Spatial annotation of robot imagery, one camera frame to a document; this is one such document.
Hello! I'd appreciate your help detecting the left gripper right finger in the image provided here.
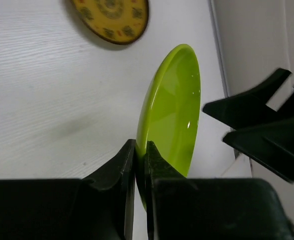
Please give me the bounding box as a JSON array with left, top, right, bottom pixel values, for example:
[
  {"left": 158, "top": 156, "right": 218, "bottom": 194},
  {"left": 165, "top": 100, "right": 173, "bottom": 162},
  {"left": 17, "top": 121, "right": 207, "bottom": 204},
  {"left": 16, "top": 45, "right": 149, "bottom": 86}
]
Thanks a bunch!
[{"left": 145, "top": 141, "right": 294, "bottom": 240}]

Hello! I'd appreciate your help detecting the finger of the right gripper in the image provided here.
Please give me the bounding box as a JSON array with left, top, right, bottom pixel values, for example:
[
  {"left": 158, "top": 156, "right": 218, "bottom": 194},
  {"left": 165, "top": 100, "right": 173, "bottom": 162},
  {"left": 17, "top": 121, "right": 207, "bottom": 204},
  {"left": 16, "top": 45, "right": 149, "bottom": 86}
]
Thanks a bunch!
[
  {"left": 222, "top": 109, "right": 294, "bottom": 183},
  {"left": 202, "top": 68, "right": 294, "bottom": 130}
]

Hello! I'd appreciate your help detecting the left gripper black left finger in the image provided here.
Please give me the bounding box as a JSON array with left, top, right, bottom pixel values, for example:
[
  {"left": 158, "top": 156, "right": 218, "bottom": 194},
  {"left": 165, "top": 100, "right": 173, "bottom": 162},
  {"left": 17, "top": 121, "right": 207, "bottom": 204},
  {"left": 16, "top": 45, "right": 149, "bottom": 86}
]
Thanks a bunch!
[{"left": 0, "top": 139, "right": 136, "bottom": 240}]

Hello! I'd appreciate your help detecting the green plate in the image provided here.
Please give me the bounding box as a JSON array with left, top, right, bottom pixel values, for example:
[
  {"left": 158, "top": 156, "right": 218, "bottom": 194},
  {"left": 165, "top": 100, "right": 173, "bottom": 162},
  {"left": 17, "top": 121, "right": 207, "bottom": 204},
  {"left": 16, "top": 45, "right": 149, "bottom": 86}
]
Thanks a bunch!
[{"left": 135, "top": 44, "right": 201, "bottom": 207}]

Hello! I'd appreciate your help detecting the yellow patterned plate rear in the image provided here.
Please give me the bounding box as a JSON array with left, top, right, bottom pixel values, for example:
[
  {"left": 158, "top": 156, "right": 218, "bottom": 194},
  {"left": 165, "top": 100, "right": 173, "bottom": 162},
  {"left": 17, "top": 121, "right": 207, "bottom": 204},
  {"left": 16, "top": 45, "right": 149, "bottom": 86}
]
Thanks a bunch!
[{"left": 70, "top": 0, "right": 150, "bottom": 45}]

